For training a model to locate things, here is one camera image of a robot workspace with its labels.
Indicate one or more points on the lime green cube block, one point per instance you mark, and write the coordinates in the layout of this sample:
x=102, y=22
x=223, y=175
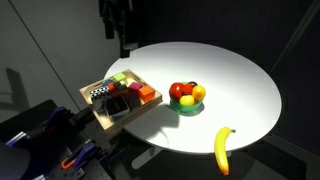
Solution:
x=120, y=77

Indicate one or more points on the purple orange clamp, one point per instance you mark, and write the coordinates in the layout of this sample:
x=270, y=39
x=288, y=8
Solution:
x=79, y=157

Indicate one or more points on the small white-framed screen device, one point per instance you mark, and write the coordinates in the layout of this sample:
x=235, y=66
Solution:
x=116, y=107

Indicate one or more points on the yellow-orange toy fruit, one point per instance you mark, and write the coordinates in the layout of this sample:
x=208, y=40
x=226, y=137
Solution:
x=198, y=92

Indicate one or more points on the black white patterned block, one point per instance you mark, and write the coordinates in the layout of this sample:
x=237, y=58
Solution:
x=99, y=93

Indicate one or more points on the yellow toy banana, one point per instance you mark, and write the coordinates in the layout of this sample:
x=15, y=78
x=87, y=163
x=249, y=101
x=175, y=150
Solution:
x=220, y=149

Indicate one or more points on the blue cube block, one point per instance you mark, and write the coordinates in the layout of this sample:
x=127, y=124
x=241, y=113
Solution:
x=107, y=82

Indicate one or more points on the round white table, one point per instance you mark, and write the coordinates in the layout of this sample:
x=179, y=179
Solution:
x=239, y=95

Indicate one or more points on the magenta cube block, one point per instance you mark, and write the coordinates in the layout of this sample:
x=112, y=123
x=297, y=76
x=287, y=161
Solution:
x=134, y=86

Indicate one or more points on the dark red toy fruit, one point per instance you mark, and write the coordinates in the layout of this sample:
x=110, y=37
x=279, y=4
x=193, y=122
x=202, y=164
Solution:
x=193, y=83

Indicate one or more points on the red cube block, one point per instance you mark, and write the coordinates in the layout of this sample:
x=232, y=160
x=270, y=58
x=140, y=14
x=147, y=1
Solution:
x=117, y=89

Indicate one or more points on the red toy apple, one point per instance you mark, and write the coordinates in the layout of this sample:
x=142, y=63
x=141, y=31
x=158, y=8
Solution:
x=176, y=90

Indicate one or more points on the yellow toy lemon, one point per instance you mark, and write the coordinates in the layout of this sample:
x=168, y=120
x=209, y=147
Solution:
x=186, y=100

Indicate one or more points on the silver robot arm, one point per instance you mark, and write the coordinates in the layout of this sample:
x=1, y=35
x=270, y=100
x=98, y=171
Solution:
x=120, y=17

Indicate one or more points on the green bowl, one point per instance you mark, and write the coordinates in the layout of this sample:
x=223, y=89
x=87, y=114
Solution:
x=187, y=90

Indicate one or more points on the orange cube block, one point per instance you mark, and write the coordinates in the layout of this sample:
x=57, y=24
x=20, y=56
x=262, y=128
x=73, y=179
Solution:
x=146, y=93

